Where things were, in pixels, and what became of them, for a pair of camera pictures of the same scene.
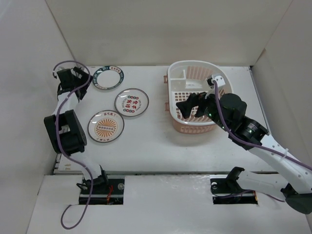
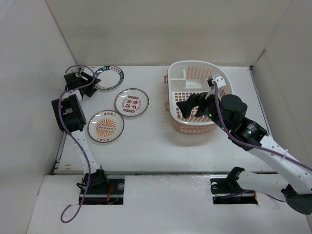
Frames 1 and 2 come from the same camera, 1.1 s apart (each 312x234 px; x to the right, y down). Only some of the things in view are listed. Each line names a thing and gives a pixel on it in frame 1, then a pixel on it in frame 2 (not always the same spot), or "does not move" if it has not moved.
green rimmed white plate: (107, 77) does not move
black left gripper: (84, 78) → (91, 89)
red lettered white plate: (131, 102) does not move
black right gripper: (193, 100) does not move
